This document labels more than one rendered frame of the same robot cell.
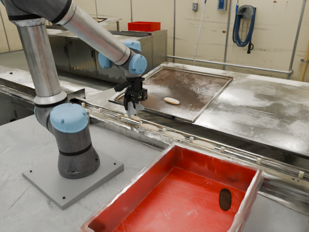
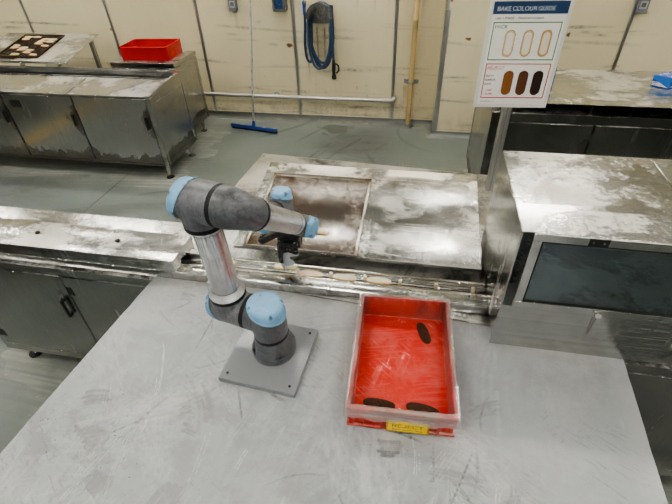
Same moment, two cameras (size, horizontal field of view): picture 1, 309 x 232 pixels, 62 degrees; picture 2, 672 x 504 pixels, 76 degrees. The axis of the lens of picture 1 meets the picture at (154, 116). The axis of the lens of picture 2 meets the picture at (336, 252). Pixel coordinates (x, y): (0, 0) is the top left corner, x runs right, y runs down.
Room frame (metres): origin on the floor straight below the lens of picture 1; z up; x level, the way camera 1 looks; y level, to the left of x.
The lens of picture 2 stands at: (-0.17, 0.47, 2.03)
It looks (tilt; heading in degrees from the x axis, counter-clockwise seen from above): 39 degrees down; 336
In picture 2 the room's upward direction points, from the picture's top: 2 degrees counter-clockwise
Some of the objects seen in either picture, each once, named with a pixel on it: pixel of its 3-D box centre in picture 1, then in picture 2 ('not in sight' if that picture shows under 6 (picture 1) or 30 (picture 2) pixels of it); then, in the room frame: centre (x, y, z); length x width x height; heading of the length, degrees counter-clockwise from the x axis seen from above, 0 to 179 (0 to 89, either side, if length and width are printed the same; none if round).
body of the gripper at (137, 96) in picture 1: (135, 89); (288, 237); (1.13, 0.09, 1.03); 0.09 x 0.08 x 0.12; 54
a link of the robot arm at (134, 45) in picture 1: (131, 54); (281, 203); (1.13, 0.10, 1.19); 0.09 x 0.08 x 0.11; 131
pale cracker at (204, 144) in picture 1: (203, 144); (379, 280); (0.92, -0.20, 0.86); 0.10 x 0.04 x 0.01; 54
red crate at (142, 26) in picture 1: (144, 26); (151, 49); (4.97, 0.17, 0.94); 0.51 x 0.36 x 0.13; 58
